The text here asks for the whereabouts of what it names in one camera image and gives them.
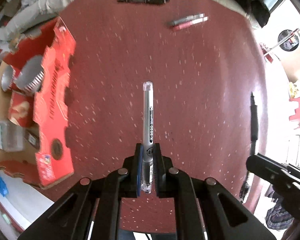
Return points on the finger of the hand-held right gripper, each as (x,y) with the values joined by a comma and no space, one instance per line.
(277,175)

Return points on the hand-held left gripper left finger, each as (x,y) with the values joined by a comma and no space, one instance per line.
(139,166)

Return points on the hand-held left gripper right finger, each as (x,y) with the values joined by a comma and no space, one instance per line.
(157,166)

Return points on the silver pen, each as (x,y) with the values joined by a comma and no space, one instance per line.
(148,115)

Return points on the black pen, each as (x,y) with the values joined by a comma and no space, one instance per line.
(254,125)

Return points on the brown small box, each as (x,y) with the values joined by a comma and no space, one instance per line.
(31,138)

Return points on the red cardboard box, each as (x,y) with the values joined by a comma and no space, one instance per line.
(53,92)

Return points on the red snack packet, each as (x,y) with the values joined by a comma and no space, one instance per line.
(20,111)

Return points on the clear plastic container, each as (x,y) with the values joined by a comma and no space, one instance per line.
(8,136)

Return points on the red striped paper cup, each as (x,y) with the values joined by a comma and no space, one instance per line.
(31,76)

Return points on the dark plaid cloth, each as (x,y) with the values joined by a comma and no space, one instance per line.
(277,217)

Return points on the brown cardboard box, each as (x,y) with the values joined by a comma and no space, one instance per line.
(297,65)

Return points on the round black disc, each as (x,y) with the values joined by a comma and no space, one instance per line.
(288,40)

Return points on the blue crumpled glove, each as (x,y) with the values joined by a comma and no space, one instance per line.
(0,185)

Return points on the red marker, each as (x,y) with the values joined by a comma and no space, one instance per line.
(190,24)

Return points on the black marker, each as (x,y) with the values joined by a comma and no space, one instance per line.
(186,19)

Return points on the black cloth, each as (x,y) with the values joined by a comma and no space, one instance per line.
(257,5)

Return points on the grey sofa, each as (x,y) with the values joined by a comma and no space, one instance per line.
(40,5)

